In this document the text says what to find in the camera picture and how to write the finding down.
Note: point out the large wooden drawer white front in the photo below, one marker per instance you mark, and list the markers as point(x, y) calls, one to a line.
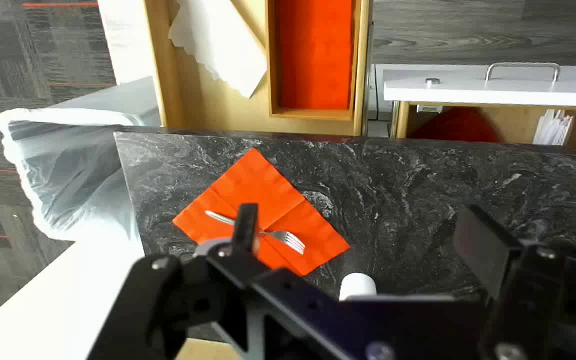
point(195, 101)

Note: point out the white packets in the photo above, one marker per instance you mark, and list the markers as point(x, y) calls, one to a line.
point(553, 128)

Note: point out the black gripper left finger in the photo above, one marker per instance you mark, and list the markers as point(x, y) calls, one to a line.
point(244, 227)

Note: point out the red object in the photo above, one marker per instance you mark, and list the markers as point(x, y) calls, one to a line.
point(458, 125)

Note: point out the wooden organizer box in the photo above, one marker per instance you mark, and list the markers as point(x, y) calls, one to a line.
point(310, 115)

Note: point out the white paper towel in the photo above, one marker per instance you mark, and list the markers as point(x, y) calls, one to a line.
point(220, 40)

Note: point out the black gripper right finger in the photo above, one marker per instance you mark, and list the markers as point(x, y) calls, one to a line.
point(500, 266)

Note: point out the clear plastic trash bag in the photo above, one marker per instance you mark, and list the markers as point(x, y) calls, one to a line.
point(69, 153)

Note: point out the white base cabinet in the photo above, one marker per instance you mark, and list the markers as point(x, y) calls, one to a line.
point(49, 301)

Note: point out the white mug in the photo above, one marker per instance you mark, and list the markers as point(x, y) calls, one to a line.
point(359, 287)

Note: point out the square orange paper napkin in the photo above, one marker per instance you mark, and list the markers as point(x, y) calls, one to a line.
point(268, 193)

